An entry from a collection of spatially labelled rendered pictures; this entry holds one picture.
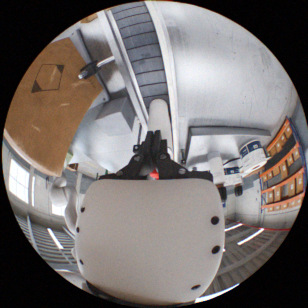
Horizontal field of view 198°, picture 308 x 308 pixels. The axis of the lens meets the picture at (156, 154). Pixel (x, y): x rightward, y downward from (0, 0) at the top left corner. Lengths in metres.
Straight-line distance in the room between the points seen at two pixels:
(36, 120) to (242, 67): 0.52
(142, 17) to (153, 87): 0.22
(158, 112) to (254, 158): 0.58
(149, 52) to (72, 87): 0.18
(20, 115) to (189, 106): 0.47
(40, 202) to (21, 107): 5.60
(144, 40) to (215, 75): 0.23
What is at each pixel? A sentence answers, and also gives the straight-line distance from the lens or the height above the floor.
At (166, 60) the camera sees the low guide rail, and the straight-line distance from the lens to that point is 0.22.
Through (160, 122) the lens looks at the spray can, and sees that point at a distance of 0.22.
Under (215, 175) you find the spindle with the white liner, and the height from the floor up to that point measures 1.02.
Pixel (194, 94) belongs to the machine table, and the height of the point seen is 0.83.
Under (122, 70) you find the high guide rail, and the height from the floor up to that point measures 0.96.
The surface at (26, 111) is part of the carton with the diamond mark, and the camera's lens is 0.21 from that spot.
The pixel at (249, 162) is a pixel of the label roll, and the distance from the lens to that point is 0.67.
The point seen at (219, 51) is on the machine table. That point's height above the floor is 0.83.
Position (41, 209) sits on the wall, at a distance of 5.85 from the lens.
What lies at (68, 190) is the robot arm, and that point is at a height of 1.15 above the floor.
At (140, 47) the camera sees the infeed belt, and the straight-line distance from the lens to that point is 0.26.
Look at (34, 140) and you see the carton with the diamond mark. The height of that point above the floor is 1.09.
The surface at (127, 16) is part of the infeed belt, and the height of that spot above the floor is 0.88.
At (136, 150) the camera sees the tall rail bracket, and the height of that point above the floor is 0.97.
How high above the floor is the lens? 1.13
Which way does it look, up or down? 27 degrees down
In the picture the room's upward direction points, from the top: 180 degrees counter-clockwise
